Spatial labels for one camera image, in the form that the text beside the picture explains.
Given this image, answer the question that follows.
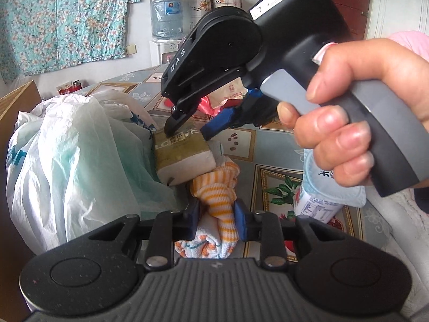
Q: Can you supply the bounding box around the orange patterned white cloth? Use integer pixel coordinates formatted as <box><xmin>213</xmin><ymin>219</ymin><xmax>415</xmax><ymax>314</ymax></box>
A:
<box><xmin>175</xmin><ymin>213</ymin><xmax>239</xmax><ymax>259</ymax></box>

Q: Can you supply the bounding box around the person's right hand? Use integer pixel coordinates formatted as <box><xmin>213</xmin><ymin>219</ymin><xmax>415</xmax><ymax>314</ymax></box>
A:
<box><xmin>277</xmin><ymin>39</ymin><xmax>428</xmax><ymax>187</ymax></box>

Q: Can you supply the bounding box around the wall socket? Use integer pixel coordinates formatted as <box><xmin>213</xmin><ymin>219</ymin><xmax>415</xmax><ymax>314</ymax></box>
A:
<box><xmin>127</xmin><ymin>44</ymin><xmax>137</xmax><ymax>55</ymax></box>

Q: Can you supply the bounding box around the white water dispenser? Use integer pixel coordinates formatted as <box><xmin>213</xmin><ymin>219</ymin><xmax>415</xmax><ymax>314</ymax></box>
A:
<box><xmin>149</xmin><ymin>39</ymin><xmax>185</xmax><ymax>66</ymax></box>

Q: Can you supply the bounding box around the pink wet wipes pack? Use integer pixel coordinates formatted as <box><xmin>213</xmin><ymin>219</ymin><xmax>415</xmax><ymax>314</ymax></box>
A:
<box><xmin>198</xmin><ymin>78</ymin><xmax>248</xmax><ymax>117</ymax></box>

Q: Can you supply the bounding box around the red kettle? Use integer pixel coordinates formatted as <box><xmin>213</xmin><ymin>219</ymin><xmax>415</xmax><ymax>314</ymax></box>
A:
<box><xmin>57</xmin><ymin>80</ymin><xmax>82</xmax><ymax>95</ymax></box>

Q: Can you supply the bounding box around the blue water jug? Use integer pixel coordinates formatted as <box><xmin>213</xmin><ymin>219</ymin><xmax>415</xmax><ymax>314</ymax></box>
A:
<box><xmin>150</xmin><ymin>0</ymin><xmax>183</xmax><ymax>40</ymax></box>

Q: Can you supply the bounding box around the white plastic bag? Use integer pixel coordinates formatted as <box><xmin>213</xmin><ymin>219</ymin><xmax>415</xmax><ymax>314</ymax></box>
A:
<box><xmin>6</xmin><ymin>90</ymin><xmax>177</xmax><ymax>254</ymax></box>

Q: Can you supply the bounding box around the olive tissue pack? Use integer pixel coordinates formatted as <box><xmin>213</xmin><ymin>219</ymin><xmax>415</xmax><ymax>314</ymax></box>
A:
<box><xmin>153</xmin><ymin>124</ymin><xmax>217</xmax><ymax>186</ymax></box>

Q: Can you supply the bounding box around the teal floral wall cloth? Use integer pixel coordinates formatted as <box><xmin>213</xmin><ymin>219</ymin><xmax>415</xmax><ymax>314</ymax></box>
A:
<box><xmin>1</xmin><ymin>0</ymin><xmax>140</xmax><ymax>84</ymax></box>

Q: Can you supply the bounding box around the orange striped sock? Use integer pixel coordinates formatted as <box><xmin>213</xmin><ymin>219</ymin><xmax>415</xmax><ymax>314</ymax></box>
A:
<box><xmin>191</xmin><ymin>156</ymin><xmax>240</xmax><ymax>243</ymax></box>

